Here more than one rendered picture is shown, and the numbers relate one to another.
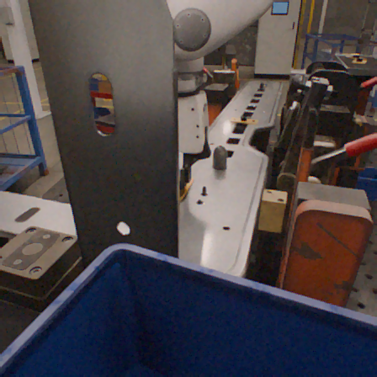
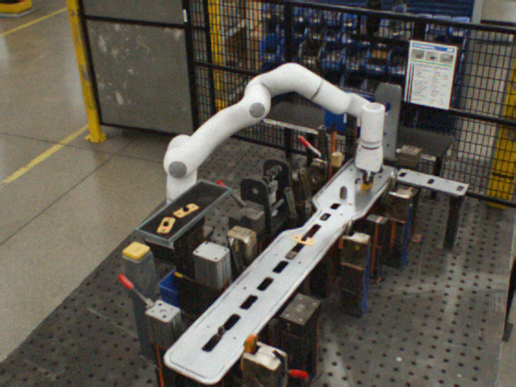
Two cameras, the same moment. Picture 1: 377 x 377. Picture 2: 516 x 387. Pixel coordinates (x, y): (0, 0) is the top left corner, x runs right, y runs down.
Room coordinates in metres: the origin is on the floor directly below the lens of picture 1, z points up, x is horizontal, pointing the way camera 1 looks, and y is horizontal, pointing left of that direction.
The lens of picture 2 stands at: (2.71, 0.11, 2.29)
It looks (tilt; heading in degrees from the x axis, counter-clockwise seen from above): 32 degrees down; 194
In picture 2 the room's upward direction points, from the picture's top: 2 degrees counter-clockwise
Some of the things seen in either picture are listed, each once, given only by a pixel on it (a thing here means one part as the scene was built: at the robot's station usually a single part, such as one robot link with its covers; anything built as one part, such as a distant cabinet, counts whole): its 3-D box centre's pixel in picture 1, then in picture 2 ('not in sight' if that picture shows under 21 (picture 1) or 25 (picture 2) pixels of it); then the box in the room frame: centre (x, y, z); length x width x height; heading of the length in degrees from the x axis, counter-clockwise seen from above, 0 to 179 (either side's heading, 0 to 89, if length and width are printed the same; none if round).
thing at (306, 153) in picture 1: (284, 270); (331, 173); (0.35, -0.15, 0.95); 0.03 x 0.01 x 0.50; 162
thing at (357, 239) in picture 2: not in sight; (354, 274); (0.94, 0.01, 0.87); 0.12 x 0.09 x 0.35; 72
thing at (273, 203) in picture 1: (260, 287); (334, 191); (0.38, -0.12, 0.88); 0.04 x 0.04 x 0.36; 72
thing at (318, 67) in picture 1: (310, 158); (268, 224); (0.78, -0.34, 0.94); 0.18 x 0.13 x 0.49; 162
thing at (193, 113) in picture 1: (177, 117); (369, 155); (0.51, 0.02, 1.14); 0.10 x 0.07 x 0.11; 72
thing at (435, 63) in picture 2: not in sight; (429, 74); (0.00, 0.24, 1.30); 0.23 x 0.02 x 0.31; 72
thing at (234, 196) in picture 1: (241, 120); (303, 245); (0.96, -0.17, 1.00); 1.38 x 0.22 x 0.02; 162
